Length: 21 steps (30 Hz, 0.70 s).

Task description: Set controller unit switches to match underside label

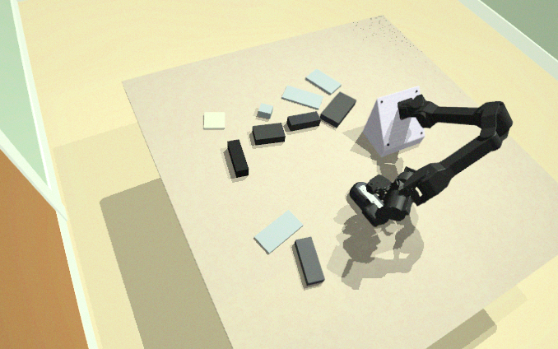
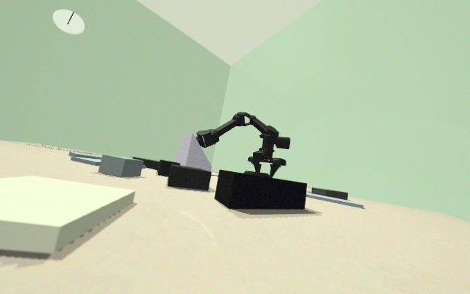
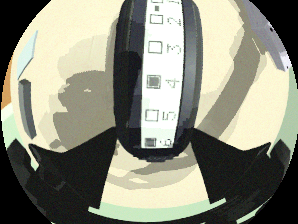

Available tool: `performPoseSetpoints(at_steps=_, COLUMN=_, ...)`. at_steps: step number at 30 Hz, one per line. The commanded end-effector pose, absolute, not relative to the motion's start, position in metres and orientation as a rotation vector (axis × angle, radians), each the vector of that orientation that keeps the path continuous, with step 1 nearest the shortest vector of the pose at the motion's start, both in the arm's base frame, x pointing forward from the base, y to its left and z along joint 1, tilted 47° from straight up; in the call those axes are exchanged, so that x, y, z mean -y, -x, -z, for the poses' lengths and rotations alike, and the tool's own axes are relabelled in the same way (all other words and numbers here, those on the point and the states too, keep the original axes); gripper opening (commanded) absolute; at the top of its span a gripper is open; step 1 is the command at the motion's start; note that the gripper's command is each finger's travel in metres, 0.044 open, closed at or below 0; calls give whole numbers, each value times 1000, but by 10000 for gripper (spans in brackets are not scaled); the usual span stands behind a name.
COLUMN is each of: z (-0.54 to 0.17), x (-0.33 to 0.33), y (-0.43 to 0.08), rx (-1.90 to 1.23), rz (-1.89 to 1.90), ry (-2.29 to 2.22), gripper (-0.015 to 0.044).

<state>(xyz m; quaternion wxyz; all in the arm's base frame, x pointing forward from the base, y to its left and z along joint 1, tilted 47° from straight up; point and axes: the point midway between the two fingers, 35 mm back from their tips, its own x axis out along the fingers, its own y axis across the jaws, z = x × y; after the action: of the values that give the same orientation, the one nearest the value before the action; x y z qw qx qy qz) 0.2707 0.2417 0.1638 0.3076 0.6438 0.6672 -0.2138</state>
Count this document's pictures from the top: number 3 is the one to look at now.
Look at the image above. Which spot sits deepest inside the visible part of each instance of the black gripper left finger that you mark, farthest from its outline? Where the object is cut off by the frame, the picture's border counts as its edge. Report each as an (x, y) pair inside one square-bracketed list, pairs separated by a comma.
[(84, 168)]

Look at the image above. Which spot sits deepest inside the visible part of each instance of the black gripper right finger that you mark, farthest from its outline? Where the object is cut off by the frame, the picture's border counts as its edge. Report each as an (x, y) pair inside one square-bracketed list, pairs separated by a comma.
[(222, 165)]

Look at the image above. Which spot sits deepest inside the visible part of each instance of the dark grey controller unit with green rocker switches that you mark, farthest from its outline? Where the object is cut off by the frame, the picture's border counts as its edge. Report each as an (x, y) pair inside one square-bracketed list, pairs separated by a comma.
[(157, 77)]

